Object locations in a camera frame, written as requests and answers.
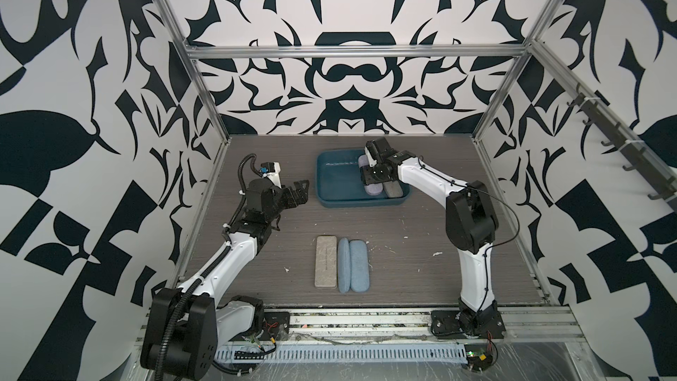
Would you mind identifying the aluminium cage frame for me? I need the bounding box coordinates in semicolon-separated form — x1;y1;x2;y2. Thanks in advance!
160;0;676;306

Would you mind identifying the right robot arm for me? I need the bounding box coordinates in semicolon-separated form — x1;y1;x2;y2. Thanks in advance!
361;138;502;339

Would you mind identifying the beige glasses case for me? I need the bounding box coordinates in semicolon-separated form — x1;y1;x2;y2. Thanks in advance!
314;236;338;289

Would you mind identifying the grey glasses case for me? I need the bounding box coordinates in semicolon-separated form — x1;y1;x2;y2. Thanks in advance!
383;181;405;199

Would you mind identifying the purple glasses case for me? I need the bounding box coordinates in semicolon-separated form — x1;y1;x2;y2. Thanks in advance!
358;155;384;196

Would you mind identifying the teal plastic storage box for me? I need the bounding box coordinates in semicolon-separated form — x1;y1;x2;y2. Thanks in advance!
315;148;411;208

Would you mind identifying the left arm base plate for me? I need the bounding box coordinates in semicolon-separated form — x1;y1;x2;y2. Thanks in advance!
230;310;291;341

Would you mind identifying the black wall hook rack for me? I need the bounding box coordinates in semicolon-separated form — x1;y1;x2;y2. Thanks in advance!
567;83;676;213

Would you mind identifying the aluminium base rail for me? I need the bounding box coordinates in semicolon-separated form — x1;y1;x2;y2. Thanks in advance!
134;305;588;347

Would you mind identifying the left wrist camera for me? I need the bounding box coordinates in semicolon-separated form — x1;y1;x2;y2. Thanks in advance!
260;162;282;188

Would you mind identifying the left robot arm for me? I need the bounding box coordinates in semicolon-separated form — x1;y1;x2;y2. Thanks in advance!
140;153;310;380

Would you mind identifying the light blue glasses case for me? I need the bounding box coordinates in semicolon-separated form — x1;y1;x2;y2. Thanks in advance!
337;238;352;294

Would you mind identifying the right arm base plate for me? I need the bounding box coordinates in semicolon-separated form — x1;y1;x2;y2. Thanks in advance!
430;302;506;340

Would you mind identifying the white slotted cable duct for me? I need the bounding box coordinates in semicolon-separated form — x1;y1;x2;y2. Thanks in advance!
214;343;467;364

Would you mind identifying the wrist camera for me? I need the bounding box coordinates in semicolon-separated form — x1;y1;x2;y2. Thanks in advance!
260;162;282;188
365;139;382;167

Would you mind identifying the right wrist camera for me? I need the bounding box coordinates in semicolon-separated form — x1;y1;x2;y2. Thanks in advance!
365;139;382;167

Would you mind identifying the green circuit board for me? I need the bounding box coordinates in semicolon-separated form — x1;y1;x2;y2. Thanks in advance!
463;347;496;373

